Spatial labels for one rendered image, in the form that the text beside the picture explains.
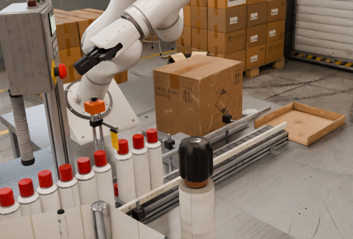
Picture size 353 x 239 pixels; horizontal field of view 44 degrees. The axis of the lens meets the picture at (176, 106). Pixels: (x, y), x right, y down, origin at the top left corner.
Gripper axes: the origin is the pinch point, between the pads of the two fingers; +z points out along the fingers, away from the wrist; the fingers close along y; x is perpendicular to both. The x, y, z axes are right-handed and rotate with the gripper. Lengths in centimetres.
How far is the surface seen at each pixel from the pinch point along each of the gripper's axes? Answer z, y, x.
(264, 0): -241, -306, 190
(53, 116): 13.7, -13.0, 10.8
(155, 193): 6.3, -1.9, 45.6
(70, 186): 21.6, 3.1, 21.5
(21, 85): 13.8, -1.0, -5.2
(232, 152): -24, -11, 63
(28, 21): 3.6, 0.3, -15.8
